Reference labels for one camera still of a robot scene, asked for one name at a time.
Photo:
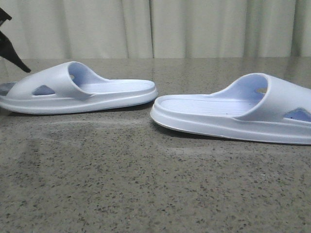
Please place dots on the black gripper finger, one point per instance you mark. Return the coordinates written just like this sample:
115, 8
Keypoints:
4, 16
8, 52

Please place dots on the light blue slipper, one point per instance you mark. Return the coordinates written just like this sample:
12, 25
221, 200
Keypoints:
73, 87
255, 107

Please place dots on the beige curtain backdrop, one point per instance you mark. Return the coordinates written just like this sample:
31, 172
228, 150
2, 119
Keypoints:
158, 28

